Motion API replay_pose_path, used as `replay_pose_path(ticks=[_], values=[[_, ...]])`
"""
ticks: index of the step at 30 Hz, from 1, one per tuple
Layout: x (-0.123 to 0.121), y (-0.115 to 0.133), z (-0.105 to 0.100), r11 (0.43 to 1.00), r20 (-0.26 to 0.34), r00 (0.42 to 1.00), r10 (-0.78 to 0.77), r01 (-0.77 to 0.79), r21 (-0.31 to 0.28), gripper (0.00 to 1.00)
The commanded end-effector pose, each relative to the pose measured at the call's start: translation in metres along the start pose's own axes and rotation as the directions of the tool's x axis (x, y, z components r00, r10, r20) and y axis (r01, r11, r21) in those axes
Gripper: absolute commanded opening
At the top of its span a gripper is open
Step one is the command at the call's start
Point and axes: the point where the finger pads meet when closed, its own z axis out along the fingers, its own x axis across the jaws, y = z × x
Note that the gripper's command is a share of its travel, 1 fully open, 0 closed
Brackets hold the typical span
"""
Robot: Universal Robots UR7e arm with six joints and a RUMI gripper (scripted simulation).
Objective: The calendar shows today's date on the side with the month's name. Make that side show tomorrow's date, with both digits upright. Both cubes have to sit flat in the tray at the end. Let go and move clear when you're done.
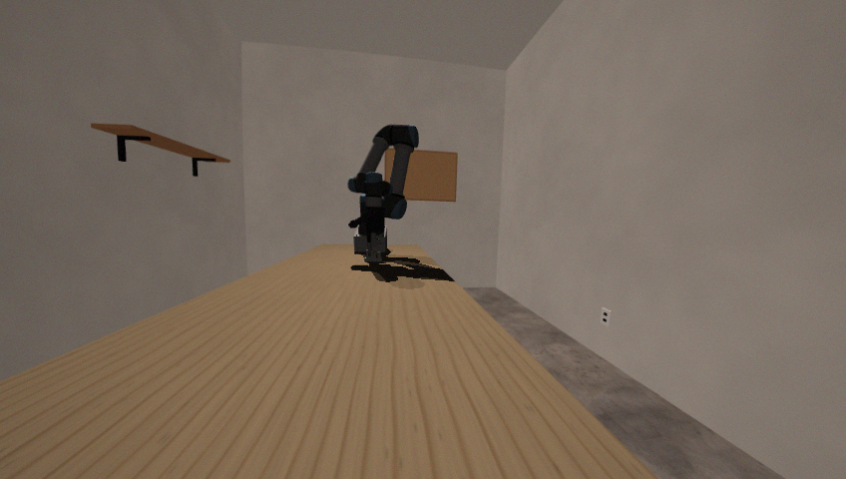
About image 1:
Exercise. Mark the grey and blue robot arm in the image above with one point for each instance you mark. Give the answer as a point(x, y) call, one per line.
point(390, 196)

